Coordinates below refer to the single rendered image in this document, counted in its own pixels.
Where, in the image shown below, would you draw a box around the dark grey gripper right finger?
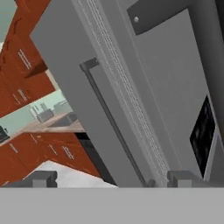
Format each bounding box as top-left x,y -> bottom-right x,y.
166,170 -> 212,189

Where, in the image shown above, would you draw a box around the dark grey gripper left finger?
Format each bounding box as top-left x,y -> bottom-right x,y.
3,170 -> 59,189

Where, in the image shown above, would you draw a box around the grey fridge body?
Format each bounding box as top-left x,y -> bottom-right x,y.
99,0 -> 224,188

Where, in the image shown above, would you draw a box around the grey fridge door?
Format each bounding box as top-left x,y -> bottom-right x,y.
30,0 -> 173,188

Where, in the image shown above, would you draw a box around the red-brown base cupboards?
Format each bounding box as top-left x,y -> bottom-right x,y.
0,131 -> 102,186

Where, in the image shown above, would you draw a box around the black dishwasher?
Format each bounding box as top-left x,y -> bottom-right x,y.
73,132 -> 118,187

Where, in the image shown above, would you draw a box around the black small appliance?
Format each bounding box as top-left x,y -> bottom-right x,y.
0,125 -> 11,144

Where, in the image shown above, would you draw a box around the grey sink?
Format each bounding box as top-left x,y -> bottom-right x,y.
47,111 -> 79,129

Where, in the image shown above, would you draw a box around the grey toaster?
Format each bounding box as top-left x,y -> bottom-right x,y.
29,102 -> 54,124

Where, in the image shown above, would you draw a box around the dark grey door handle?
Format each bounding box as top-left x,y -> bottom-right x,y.
79,57 -> 158,188

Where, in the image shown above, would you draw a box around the red-brown wall cupboards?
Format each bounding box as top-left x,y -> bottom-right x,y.
0,0 -> 57,119

